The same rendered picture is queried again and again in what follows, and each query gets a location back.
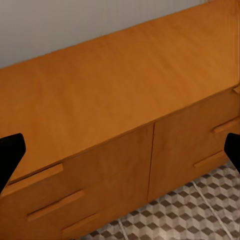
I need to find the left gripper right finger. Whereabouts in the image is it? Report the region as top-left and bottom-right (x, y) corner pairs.
(224, 133), (240, 173)

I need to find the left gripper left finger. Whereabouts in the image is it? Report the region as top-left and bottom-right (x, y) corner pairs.
(0, 133), (26, 189)

